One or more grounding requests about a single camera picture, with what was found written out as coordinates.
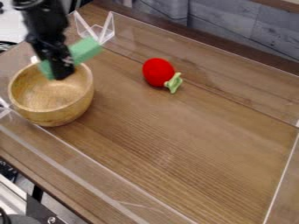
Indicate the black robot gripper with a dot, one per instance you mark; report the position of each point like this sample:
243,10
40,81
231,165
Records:
45,22

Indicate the green rectangular block stick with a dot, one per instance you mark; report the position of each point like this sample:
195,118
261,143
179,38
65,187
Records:
81,51

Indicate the light wooden bowl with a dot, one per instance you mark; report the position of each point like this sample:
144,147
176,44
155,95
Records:
50,102

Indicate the red plush strawberry toy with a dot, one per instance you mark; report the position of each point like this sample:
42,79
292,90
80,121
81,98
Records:
160,74

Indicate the clear acrylic table barrier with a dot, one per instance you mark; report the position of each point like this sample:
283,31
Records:
205,156

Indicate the clear acrylic corner bracket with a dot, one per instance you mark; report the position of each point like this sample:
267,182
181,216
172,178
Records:
100,32

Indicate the black table clamp mount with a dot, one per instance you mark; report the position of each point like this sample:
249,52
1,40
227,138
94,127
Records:
20,209

